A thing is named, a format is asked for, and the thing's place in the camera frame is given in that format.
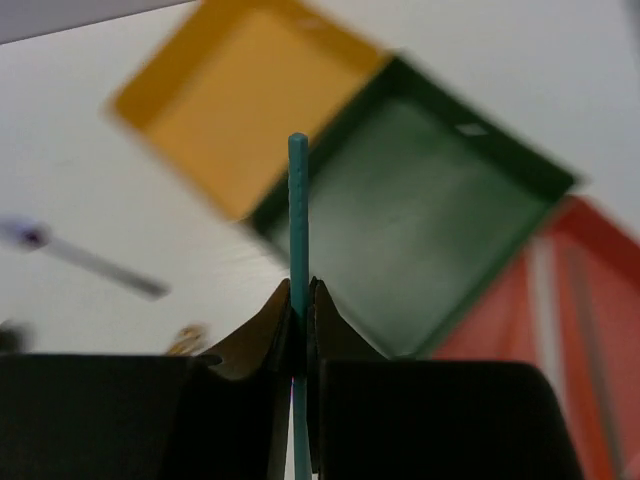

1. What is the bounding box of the ornate gold fork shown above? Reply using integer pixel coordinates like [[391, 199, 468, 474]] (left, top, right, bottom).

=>
[[166, 325, 208, 356]]

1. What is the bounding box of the green square tray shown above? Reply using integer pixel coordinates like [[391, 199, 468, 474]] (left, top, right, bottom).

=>
[[247, 54, 581, 361]]

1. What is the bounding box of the red square tray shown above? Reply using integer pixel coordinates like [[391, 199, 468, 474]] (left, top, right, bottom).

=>
[[433, 196, 639, 479]]

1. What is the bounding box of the purple iridescent fork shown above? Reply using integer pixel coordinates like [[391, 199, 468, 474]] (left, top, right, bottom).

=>
[[1, 216, 169, 299]]

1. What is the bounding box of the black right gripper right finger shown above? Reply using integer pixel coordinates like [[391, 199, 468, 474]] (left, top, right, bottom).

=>
[[307, 279, 583, 479]]

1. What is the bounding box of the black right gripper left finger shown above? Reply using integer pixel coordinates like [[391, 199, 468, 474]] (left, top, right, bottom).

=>
[[1, 282, 291, 479]]

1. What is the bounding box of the yellow square tray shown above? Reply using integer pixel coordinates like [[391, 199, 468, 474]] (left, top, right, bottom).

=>
[[112, 1, 388, 221]]

